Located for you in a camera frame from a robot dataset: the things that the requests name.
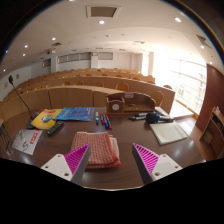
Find rectangular ceiling air vent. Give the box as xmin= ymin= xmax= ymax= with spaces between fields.
xmin=85 ymin=4 xmax=122 ymax=19

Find white magazine with red label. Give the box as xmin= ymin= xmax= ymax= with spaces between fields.
xmin=12 ymin=128 xmax=44 ymax=156

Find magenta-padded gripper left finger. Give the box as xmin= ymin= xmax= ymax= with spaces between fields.
xmin=40 ymin=143 xmax=92 ymax=186

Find wooden desk organizer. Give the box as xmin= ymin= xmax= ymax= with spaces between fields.
xmin=105 ymin=92 xmax=157 ymax=114

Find black handheld microphone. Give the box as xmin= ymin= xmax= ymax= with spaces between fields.
xmin=145 ymin=112 xmax=175 ymax=125

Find wooden shelf unit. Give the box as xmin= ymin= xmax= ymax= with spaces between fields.
xmin=199 ymin=106 xmax=224 ymax=160

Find recessed ceiling lights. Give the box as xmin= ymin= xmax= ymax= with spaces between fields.
xmin=3 ymin=16 xmax=206 ymax=58

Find red checkered towel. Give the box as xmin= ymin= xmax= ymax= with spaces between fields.
xmin=70 ymin=131 xmax=122 ymax=170

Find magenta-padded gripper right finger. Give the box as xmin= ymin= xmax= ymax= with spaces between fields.
xmin=131 ymin=143 xmax=183 ymax=186

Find blue booklet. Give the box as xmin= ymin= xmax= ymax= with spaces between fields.
xmin=54 ymin=106 xmax=95 ymax=122

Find black remote control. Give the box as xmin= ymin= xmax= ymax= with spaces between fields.
xmin=45 ymin=120 xmax=65 ymax=137

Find small folding side table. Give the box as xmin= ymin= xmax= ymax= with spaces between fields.
xmin=0 ymin=119 xmax=13 ymax=155

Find red and blue whiteboard marker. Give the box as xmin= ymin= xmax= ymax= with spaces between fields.
xmin=104 ymin=113 xmax=113 ymax=131

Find yellow booklet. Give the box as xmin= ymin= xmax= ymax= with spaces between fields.
xmin=30 ymin=108 xmax=63 ymax=131

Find black marker pen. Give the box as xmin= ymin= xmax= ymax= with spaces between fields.
xmin=128 ymin=113 xmax=148 ymax=122

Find white notebook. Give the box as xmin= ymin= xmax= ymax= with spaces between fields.
xmin=149 ymin=122 xmax=189 ymax=146

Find wooden lecture hall seating rows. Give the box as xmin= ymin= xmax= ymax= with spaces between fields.
xmin=0 ymin=67 xmax=176 ymax=124

